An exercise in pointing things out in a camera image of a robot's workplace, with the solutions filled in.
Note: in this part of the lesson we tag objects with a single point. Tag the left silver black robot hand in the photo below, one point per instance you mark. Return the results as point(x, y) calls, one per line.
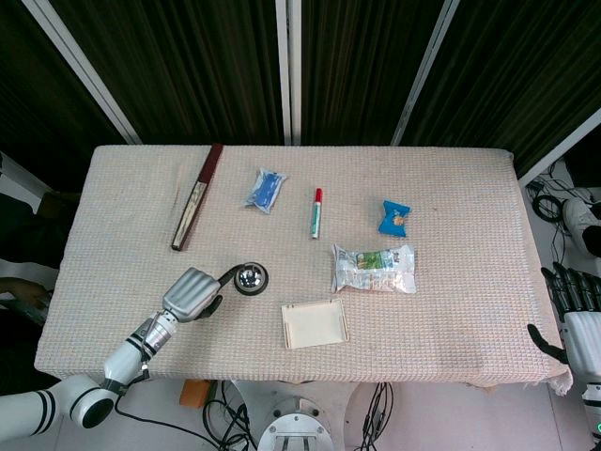
point(188, 293)

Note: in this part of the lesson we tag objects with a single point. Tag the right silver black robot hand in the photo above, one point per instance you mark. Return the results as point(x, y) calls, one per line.
point(582, 338)

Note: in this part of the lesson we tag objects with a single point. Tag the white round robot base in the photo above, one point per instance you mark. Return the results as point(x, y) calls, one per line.
point(294, 432)

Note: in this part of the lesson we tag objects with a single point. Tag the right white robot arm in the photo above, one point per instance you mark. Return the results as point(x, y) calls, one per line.
point(592, 413)

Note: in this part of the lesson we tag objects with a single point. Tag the dark red folded fan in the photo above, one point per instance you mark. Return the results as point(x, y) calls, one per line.
point(195, 202)

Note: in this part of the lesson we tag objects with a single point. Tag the orange block under table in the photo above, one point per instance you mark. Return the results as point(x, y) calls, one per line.
point(193, 393)

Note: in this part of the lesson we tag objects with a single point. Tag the white shoe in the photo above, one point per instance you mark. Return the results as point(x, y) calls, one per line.
point(580, 216)

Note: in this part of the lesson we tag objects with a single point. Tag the blue clear plastic packet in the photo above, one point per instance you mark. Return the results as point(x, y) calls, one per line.
point(265, 190)

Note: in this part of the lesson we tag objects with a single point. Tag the small pale wooden tray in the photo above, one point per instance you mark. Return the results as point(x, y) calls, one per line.
point(314, 325)

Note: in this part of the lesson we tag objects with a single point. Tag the pink woven tablecloth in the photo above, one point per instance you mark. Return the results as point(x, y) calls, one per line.
point(446, 305)

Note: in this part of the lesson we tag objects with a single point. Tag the red capped whiteboard marker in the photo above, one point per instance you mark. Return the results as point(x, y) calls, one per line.
point(316, 216)

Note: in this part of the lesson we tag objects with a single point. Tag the clear snack bag green label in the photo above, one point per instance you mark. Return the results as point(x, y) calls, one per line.
point(373, 270)

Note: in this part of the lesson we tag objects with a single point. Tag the blue snack packet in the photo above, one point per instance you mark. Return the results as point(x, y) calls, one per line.
point(394, 220)

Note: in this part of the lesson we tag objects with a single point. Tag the dark ribbed screen panel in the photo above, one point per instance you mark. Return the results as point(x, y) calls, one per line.
point(516, 70)
point(188, 70)
point(357, 70)
point(37, 94)

